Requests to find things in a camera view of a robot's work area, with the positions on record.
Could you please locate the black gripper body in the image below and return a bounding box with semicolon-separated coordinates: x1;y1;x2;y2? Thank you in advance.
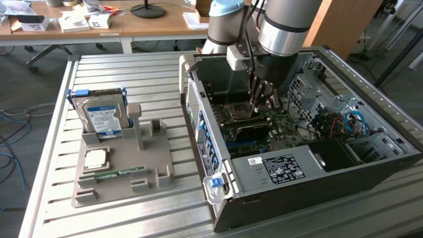
254;53;299;88

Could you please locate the NVIDIA GPU card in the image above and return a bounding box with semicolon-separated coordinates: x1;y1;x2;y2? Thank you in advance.
226;120;270;147

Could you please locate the metal CPU socket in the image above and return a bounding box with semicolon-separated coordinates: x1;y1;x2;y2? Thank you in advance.
230;103;259;122

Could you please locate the perforated metal drive cage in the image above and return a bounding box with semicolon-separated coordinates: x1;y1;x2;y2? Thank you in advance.
286;73;331;122

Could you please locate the green motherboard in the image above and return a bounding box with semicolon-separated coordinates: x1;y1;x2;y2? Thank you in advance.
211;100;301;159

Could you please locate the silver chipset heatsink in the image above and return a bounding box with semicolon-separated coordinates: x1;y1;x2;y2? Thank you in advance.
270;141;289;152

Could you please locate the blue expansion slot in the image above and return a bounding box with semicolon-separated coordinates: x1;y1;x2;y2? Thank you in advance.
230;140;259;148

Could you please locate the wooden panel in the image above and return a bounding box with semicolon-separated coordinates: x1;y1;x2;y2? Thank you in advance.
302;0;386;60

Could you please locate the stack of white papers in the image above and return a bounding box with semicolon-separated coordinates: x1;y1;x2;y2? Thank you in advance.
183;11;210;31

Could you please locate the grey power supply unit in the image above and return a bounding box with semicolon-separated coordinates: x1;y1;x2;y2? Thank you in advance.
230;145;325;195

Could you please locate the brown cardboard box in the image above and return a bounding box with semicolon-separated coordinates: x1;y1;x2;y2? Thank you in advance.
195;0;212;17

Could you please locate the wooden desk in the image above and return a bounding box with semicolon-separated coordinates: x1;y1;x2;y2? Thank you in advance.
0;0;212;54

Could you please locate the grey printed parts rack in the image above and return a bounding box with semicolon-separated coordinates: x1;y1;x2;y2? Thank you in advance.
71;103;176;209

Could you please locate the dark round lamp base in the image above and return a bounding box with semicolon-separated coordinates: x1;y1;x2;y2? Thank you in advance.
131;0;166;19

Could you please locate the open black PC case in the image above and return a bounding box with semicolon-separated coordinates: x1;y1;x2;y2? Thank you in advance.
178;45;423;234

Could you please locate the hard disk with blue carrier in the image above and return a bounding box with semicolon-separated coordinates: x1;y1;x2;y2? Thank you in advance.
67;86;132;139

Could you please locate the green RAM stick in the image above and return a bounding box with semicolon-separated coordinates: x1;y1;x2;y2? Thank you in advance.
79;165;147;180

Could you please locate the silver CPU chip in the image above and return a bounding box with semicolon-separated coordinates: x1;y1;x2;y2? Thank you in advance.
84;149;108;171

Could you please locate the small white labelled box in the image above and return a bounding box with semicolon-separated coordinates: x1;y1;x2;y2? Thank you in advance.
88;13;112;30

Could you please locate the white box with round hole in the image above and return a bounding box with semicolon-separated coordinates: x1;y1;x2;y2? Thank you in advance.
59;12;91;33

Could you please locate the chair base with castors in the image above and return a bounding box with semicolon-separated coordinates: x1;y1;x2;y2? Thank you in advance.
26;44;74;72

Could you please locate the white box with black top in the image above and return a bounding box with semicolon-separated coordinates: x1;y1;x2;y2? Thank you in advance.
16;15;51;32

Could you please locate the clear plastic bag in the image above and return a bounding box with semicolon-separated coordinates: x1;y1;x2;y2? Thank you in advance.
0;0;38;17

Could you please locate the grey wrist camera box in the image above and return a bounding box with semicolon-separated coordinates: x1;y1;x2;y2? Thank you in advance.
226;46;258;71

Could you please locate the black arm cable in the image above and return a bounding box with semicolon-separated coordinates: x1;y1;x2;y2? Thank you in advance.
242;0;266;76

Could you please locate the coloured power wire bundle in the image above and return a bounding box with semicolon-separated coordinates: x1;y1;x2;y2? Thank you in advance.
313;113;349;140

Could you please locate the black plastic duct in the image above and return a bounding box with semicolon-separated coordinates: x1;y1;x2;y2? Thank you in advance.
307;138;366;174

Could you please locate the blue disk wire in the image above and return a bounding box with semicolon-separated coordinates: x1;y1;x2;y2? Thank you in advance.
343;111;371;140

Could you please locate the grey floor cable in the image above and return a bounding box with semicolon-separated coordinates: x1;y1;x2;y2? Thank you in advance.
0;103;58;118

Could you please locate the blue floor cable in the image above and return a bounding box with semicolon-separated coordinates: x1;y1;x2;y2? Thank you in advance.
0;116;32;191

